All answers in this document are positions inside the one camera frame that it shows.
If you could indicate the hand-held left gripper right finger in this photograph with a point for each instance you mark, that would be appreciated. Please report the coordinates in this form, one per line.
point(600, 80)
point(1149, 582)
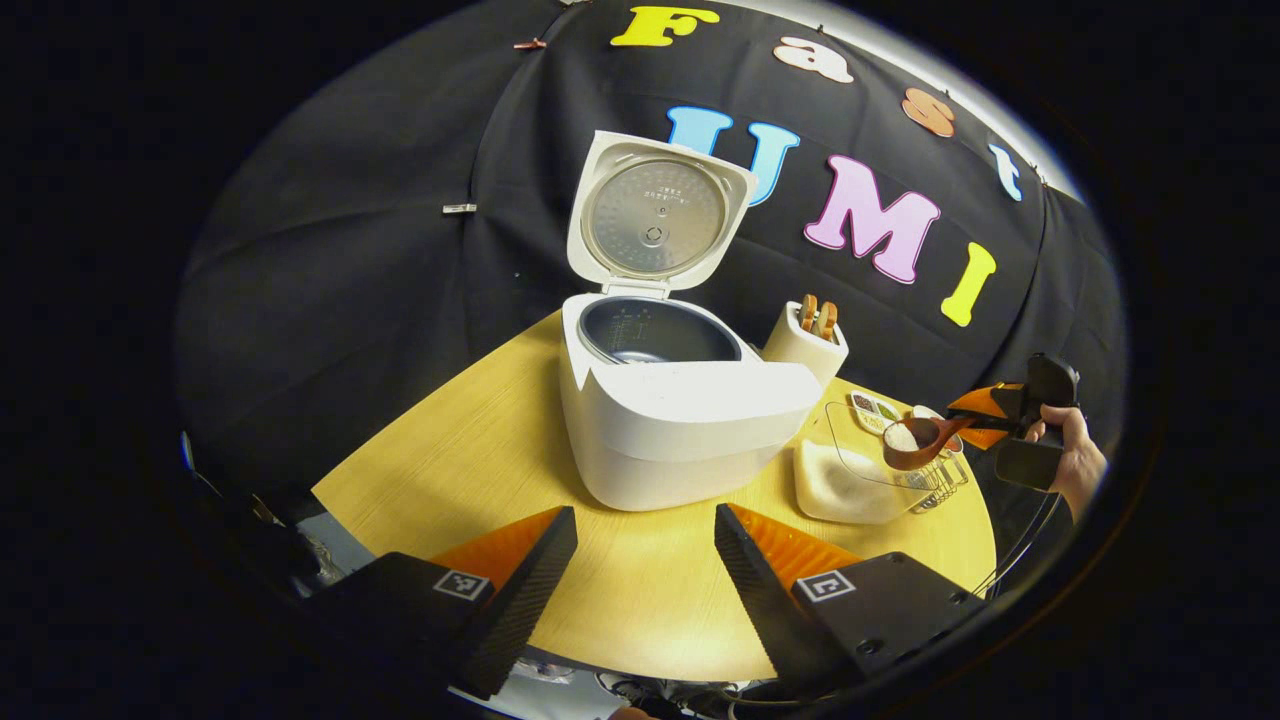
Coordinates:
point(765, 600)

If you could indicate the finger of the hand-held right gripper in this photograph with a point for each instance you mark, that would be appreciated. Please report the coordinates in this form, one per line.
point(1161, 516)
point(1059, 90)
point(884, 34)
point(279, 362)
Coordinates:
point(1025, 465)
point(985, 400)

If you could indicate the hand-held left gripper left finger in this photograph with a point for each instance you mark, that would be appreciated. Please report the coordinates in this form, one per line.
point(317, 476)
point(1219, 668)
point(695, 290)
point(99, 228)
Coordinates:
point(525, 600)

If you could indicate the brown wooden spoon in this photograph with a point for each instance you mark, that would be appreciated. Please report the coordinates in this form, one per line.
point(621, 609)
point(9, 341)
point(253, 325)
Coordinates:
point(915, 445)

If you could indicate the clear container of rice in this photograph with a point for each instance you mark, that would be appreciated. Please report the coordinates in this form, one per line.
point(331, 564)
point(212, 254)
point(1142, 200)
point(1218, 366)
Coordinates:
point(840, 490)

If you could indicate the white rice cooker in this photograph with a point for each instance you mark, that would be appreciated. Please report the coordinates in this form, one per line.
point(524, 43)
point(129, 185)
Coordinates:
point(680, 430)

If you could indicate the round white plate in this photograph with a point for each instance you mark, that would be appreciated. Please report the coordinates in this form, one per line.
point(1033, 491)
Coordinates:
point(925, 411)

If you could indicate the white divided dish of beans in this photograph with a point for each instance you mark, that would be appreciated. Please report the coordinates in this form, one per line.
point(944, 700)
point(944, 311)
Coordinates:
point(872, 408)

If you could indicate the toasted bread slice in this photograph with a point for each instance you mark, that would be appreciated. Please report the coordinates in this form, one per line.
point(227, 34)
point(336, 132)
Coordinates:
point(825, 322)
point(807, 313)

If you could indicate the white toaster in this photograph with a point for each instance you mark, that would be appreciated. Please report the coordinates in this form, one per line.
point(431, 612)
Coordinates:
point(800, 350)

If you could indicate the black backdrop cloth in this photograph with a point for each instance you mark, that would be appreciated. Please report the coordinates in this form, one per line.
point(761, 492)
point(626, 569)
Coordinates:
point(330, 250)

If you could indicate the pink clothes peg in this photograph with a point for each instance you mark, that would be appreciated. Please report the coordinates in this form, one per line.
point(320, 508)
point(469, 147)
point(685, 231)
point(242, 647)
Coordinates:
point(530, 44)

